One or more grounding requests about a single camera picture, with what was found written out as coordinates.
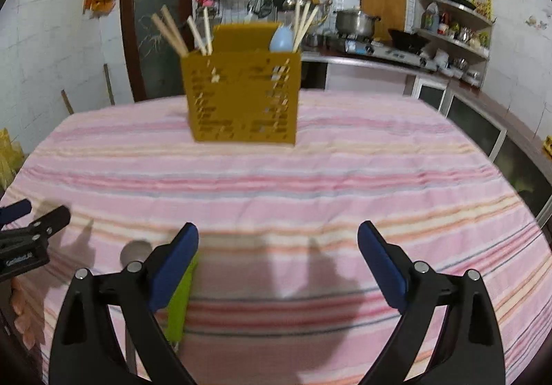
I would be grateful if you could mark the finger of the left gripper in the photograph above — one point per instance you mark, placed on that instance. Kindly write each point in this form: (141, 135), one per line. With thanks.
(14, 211)
(50, 223)

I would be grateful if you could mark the corner shelf rack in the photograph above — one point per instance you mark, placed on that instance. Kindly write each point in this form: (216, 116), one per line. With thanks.
(459, 37)

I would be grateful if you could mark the wooden stick leaning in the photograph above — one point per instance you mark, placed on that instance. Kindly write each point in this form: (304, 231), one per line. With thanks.
(108, 84)
(66, 102)

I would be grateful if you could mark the green frog handle spoon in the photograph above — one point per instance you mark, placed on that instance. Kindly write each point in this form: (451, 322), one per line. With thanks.
(177, 306)

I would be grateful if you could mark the black wok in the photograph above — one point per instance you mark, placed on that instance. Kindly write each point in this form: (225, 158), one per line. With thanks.
(408, 42)

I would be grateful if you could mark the rectangular wooden cutting board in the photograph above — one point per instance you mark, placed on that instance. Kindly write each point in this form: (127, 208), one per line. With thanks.
(392, 14)

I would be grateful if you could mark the yellow plastic bag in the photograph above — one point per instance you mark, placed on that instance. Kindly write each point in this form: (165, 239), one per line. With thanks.
(11, 159)

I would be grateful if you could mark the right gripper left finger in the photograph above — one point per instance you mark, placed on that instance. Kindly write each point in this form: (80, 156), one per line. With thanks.
(168, 263)

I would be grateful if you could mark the stainless steel cooking pot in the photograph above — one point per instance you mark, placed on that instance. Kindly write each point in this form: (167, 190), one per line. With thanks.
(355, 22)

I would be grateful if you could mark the yellow perforated utensil holder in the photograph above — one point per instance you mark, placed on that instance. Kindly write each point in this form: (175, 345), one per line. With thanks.
(243, 92)

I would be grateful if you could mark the left hand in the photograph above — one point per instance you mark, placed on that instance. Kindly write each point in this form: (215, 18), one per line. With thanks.
(27, 303)

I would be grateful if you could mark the wooden stick leaning left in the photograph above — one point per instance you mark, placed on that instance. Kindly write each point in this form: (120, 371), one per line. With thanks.
(66, 102)

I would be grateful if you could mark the pink striped table cloth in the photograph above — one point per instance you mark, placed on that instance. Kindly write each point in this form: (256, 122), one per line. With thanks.
(281, 293)

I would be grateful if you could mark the gas stove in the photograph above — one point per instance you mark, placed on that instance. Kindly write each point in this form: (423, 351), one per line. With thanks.
(378, 52)

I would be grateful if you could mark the wooden chopstick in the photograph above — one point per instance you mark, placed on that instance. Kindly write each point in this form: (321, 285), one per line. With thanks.
(306, 26)
(209, 40)

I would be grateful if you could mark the light blue spoon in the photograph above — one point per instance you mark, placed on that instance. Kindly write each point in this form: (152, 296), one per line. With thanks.
(282, 40)

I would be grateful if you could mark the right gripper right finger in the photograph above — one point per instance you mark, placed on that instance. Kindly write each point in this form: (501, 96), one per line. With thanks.
(387, 272)

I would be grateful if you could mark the wooden stick leaning right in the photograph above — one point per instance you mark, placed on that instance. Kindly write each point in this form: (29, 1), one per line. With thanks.
(108, 84)

